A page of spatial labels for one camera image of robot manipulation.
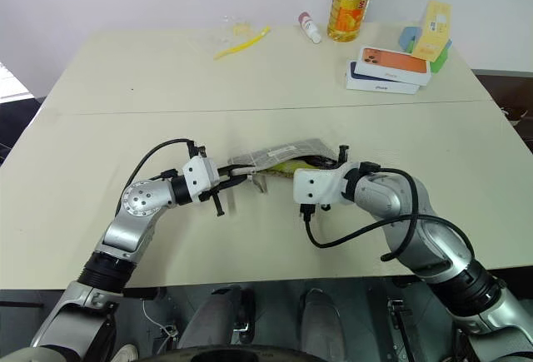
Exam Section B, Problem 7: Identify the pale yellow carton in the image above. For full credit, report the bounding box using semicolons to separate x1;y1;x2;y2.
411;0;454;62

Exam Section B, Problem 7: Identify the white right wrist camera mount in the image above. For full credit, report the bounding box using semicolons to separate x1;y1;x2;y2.
292;161;361;207

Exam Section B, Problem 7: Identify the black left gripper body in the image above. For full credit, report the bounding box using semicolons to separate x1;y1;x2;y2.
198;183;227;218

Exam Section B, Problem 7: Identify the blue sponge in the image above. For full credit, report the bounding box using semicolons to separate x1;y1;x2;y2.
397;26;422;52

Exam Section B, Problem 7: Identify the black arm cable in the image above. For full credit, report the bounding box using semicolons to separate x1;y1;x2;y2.
123;138;197;192
298;161;476;263

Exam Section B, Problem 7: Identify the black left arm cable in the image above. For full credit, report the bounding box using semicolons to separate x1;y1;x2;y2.
123;138;197;192

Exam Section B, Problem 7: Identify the grey grid pouch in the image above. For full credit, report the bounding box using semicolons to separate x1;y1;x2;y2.
227;138;336;193

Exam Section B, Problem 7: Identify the orange phone box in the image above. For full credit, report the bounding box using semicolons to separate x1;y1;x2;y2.
356;46;431;87

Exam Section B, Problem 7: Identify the green box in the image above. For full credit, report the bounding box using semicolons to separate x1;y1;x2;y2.
428;39;453;74

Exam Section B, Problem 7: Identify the thin white cable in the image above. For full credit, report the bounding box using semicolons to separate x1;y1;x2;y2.
142;298;178;340

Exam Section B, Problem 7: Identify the yellow toothbrush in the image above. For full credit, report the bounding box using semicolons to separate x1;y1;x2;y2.
213;25;272;61

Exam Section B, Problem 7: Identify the clear plastic wrapper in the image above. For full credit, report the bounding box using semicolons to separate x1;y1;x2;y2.
210;15;257;47

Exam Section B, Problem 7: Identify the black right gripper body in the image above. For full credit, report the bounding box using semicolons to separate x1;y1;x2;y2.
321;144;351;170

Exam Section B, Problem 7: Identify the yellow highlighter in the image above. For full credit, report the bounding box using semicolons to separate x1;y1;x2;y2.
266;160;311;180

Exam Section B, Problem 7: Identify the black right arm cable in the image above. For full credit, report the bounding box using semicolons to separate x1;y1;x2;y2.
298;161;476;263

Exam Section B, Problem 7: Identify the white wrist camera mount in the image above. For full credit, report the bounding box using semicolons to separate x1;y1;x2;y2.
292;161;361;207
182;156;221;205

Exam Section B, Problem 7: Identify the blue phone box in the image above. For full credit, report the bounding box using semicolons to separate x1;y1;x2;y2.
345;60;421;96

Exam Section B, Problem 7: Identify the white shoe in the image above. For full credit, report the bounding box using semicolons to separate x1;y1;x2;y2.
111;342;140;362

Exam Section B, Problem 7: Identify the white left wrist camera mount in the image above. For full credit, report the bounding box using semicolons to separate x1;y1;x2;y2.
182;156;221;205

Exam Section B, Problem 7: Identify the small white pink-capped bottle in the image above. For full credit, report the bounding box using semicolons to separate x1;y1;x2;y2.
297;12;323;45

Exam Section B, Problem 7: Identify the yellow cooking oil bottle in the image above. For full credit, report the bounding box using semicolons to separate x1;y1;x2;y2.
326;0;381;42

